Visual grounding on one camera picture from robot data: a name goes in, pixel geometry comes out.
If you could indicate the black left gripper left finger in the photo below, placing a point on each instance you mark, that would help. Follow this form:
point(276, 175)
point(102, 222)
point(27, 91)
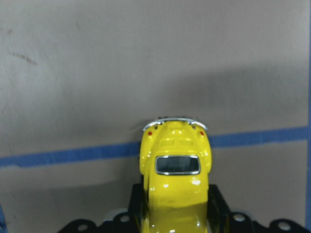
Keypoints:
point(126, 222)

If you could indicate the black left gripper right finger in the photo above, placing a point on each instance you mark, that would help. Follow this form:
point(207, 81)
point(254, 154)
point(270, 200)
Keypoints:
point(222, 220)

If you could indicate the yellow toy beetle car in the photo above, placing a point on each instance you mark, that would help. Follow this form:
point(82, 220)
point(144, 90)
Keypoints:
point(174, 160)

